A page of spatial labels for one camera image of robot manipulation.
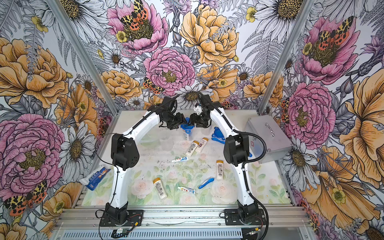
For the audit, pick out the white bottle near front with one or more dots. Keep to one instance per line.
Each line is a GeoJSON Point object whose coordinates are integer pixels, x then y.
{"type": "Point", "coordinates": [160, 188]}

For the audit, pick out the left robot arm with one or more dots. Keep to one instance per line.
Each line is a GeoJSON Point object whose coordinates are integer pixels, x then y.
{"type": "Point", "coordinates": [125, 155]}

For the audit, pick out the blue white packet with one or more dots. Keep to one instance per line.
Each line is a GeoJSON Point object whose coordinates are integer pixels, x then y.
{"type": "Point", "coordinates": [92, 180]}

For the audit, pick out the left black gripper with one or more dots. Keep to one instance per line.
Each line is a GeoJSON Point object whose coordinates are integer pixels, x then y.
{"type": "Point", "coordinates": [180, 120]}

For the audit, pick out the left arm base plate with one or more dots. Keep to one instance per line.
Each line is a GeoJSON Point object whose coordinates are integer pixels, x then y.
{"type": "Point", "coordinates": [126, 218]}

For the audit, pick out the white bottle yellow cap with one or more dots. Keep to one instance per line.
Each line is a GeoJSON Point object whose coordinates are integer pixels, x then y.
{"type": "Point", "coordinates": [192, 148]}
{"type": "Point", "coordinates": [202, 144]}
{"type": "Point", "coordinates": [219, 170]}

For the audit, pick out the silver metal case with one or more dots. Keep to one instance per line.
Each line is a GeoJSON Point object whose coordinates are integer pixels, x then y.
{"type": "Point", "coordinates": [278, 144]}

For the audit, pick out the blue lid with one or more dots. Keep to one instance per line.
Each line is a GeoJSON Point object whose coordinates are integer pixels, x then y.
{"type": "Point", "coordinates": [218, 134]}
{"type": "Point", "coordinates": [186, 127]}

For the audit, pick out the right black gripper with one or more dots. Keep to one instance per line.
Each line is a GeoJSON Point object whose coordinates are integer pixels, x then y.
{"type": "Point", "coordinates": [193, 118]}

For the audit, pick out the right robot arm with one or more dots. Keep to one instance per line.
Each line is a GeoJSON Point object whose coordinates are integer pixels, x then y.
{"type": "Point", "coordinates": [236, 151]}

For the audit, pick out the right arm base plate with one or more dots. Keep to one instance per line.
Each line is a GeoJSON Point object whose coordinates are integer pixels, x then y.
{"type": "Point", "coordinates": [233, 218]}

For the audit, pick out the toothpaste tube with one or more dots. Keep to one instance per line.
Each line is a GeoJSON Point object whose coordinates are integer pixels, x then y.
{"type": "Point", "coordinates": [183, 159]}
{"type": "Point", "coordinates": [187, 190]}

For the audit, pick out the clear plastic cup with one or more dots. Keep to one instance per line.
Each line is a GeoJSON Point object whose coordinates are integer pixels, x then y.
{"type": "Point", "coordinates": [166, 141]}
{"type": "Point", "coordinates": [187, 136]}

